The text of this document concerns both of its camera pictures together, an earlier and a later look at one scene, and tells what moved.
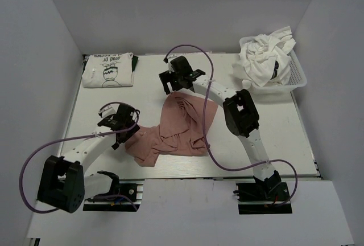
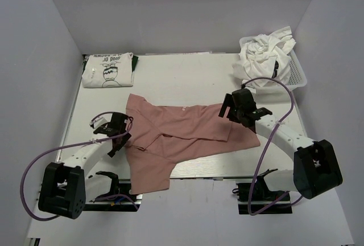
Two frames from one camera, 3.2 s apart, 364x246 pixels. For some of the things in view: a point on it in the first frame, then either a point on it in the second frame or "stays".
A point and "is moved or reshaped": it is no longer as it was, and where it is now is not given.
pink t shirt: x=184 y=122 is moved or reshaped
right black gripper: x=169 y=80 -> x=231 y=110
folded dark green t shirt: x=134 y=61 stays
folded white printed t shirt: x=108 y=70 stays
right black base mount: x=267 y=196 stays
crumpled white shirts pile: x=265 y=59 stays
